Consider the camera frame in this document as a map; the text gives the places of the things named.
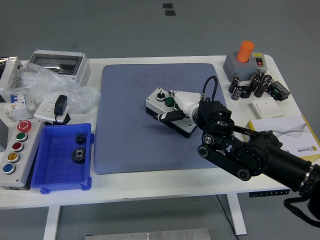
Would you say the white circuit breaker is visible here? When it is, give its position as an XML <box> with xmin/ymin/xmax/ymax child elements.
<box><xmin>3</xmin><ymin>92</ymin><xmax>29</xmax><ymax>118</ymax></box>

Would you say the clear plastic bag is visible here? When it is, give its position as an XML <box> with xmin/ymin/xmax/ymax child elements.
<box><xmin>6</xmin><ymin>61</ymin><xmax>102</xmax><ymax>111</ymax></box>

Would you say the grey five-button control box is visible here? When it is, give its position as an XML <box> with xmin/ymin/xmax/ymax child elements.
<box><xmin>0</xmin><ymin>119</ymin><xmax>43</xmax><ymax>191</ymax></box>

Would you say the white table leg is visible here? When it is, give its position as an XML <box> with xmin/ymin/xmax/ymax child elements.
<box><xmin>42</xmin><ymin>206</ymin><xmax>62</xmax><ymax>240</ymax></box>
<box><xmin>226</xmin><ymin>192</ymin><xmax>248</xmax><ymax>236</ymax></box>

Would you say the black adapter cord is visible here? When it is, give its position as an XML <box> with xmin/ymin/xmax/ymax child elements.
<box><xmin>44</xmin><ymin>112</ymin><xmax>72</xmax><ymax>126</ymax></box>

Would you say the large black gear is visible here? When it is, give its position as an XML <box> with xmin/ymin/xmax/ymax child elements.
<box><xmin>71</xmin><ymin>146</ymin><xmax>87</xmax><ymax>165</ymax></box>

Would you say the capacitor with silver print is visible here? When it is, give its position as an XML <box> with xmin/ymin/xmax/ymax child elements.
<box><xmin>231</xmin><ymin>86</ymin><xmax>244</xmax><ymax>101</ymax></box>

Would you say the thin black cable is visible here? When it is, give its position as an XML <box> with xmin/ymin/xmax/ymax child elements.
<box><xmin>215</xmin><ymin>194</ymin><xmax>238</xmax><ymax>240</ymax></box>

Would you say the white wall socket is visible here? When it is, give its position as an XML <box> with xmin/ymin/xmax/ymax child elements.
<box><xmin>33</xmin><ymin>99</ymin><xmax>68</xmax><ymax>121</ymax></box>

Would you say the grey metal plate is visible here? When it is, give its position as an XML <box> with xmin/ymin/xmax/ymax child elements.
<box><xmin>84</xmin><ymin>228</ymin><xmax>212</xmax><ymax>240</ymax></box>

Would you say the black ring core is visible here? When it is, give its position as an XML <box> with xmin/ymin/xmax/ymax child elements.
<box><xmin>240</xmin><ymin>85</ymin><xmax>253</xmax><ymax>99</ymax></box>

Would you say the white and yellow booklet box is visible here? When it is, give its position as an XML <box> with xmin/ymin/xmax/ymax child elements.
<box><xmin>244</xmin><ymin>115</ymin><xmax>320</xmax><ymax>161</ymax></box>

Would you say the black power adapter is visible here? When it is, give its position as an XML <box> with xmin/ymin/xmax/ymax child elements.
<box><xmin>53</xmin><ymin>94</ymin><xmax>69</xmax><ymax>117</ymax></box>

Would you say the orange cylinder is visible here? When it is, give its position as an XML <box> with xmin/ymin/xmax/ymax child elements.
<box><xmin>236</xmin><ymin>40</ymin><xmax>255</xmax><ymax>63</ymax></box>

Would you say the small black gear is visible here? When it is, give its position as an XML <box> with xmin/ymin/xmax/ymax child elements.
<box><xmin>74</xmin><ymin>133</ymin><xmax>87</xmax><ymax>145</ymax></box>

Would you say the blue-grey padded mat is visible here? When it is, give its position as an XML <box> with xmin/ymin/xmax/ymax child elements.
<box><xmin>93</xmin><ymin>62</ymin><xmax>227</xmax><ymax>175</ymax></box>

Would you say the black module with green terminal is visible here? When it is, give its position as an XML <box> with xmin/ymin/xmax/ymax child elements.
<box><xmin>266</xmin><ymin>80</ymin><xmax>291</xmax><ymax>102</ymax></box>

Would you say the grey four-control button box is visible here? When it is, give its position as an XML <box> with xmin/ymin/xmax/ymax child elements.
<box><xmin>145</xmin><ymin>87</ymin><xmax>199</xmax><ymax>139</ymax></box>

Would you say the grey metal box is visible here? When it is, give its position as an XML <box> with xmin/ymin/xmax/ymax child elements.
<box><xmin>0</xmin><ymin>118</ymin><xmax>10</xmax><ymax>153</ymax></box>

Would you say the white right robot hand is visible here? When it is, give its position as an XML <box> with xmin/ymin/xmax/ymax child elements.
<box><xmin>156</xmin><ymin>89</ymin><xmax>202</xmax><ymax>123</ymax></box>

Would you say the small white plastic part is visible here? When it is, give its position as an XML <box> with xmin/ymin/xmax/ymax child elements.
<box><xmin>26</xmin><ymin>96</ymin><xmax>38</xmax><ymax>111</ymax></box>

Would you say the white electrical box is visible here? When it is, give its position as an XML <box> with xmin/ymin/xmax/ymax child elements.
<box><xmin>0</xmin><ymin>56</ymin><xmax>24</xmax><ymax>102</ymax></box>

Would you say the blue plastic bin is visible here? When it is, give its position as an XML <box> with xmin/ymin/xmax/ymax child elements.
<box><xmin>30</xmin><ymin>122</ymin><xmax>95</xmax><ymax>195</ymax></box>

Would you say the grey block base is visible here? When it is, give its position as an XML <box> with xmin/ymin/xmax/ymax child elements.
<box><xmin>223</xmin><ymin>51</ymin><xmax>258</xmax><ymax>82</ymax></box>

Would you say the white red-black rocker switch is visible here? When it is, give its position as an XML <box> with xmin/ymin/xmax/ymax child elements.
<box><xmin>252</xmin><ymin>52</ymin><xmax>268</xmax><ymax>72</ymax></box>

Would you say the white wall switch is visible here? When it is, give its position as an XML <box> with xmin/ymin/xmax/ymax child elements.
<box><xmin>251</xmin><ymin>98</ymin><xmax>284</xmax><ymax>119</ymax></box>

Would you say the grey enclosure with clear window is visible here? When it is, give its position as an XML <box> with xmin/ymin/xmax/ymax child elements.
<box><xmin>26</xmin><ymin>49</ymin><xmax>90</xmax><ymax>87</ymax></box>

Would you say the black table control panel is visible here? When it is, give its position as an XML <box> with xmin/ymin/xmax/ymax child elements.
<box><xmin>248</xmin><ymin>189</ymin><xmax>291</xmax><ymax>198</ymax></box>

